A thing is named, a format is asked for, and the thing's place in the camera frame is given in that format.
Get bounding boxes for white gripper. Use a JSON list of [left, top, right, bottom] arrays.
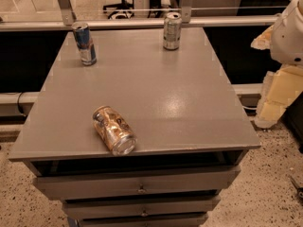
[[251, 0, 303, 129]]

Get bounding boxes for silver green 7up can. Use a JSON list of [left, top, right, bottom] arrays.
[[163, 11, 182, 50]]

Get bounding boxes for orange soda can lying down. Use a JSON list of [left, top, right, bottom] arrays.
[[93, 106, 137, 155]]

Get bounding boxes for blue silver energy drink can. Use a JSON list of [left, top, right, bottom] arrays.
[[72, 22, 97, 65]]

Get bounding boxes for grey metal railing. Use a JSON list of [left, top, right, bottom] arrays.
[[0, 0, 292, 31]]

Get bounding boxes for grey drawer cabinet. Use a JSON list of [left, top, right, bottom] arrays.
[[9, 28, 259, 227]]

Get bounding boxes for black office chair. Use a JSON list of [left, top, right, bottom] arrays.
[[98, 0, 135, 20]]

